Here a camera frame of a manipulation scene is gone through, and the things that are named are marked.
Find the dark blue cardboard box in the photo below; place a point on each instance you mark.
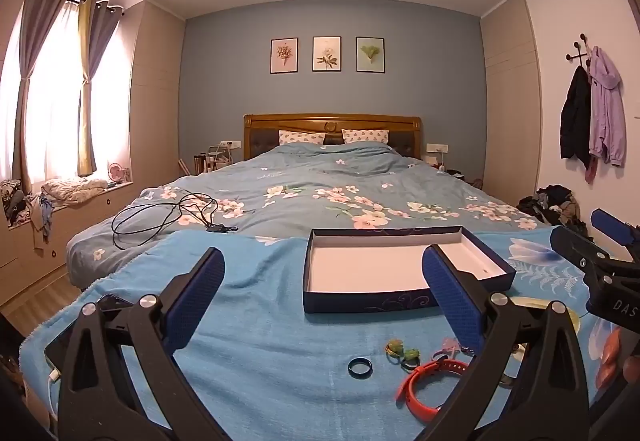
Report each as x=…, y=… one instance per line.
x=370, y=266

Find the beige window seat cabinet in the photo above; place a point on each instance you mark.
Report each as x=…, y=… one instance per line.
x=90, y=216

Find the red smart watch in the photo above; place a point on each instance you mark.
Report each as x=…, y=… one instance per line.
x=415, y=371

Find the beige wardrobe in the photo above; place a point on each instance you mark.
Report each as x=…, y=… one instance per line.
x=510, y=96
x=155, y=96

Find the framed green flower picture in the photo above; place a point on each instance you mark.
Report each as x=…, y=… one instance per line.
x=371, y=55

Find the wooden bed headboard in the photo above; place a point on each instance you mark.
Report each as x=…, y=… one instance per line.
x=300, y=122

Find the framed brown flower picture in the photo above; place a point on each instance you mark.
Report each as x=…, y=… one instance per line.
x=284, y=56

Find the folded beige blanket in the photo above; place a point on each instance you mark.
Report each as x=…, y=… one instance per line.
x=75, y=191

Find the yellow and grey curtain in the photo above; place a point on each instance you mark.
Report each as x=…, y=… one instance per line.
x=92, y=71

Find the dark bedside table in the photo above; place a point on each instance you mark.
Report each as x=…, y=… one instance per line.
x=462, y=176

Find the black phone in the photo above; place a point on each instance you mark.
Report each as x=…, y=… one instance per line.
x=57, y=348

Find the framed white flower picture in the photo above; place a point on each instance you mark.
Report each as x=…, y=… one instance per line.
x=327, y=54

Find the heart print pillow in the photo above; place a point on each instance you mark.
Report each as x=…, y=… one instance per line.
x=365, y=136
x=300, y=137

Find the small pink fan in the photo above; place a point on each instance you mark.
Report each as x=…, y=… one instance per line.
x=116, y=172

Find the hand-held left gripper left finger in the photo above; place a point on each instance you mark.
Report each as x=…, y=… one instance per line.
x=195, y=301

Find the light blue fleece blanket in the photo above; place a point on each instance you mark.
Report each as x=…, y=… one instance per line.
x=270, y=311

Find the white wall socket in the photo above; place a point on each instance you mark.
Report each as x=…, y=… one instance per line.
x=231, y=144
x=437, y=148

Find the blue floral duvet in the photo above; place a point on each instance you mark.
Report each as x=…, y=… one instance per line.
x=310, y=181

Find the purple jacket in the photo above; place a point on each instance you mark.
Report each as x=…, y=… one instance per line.
x=607, y=111

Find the pile of dark clothes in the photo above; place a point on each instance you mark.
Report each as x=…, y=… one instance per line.
x=555, y=206

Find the black wall coat hooks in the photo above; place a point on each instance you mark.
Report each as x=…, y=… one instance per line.
x=580, y=48

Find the person's right hand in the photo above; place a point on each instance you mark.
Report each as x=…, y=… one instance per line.
x=612, y=361

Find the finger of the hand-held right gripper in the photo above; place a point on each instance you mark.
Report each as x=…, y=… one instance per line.
x=575, y=248
x=612, y=226

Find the white sheer curtain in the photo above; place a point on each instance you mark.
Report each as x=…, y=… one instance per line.
x=55, y=96

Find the pile of mixed clothes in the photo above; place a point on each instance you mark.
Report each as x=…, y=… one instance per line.
x=20, y=206

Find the black jacket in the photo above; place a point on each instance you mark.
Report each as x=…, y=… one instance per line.
x=575, y=121

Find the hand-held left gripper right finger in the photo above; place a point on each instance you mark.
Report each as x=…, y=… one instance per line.
x=450, y=293

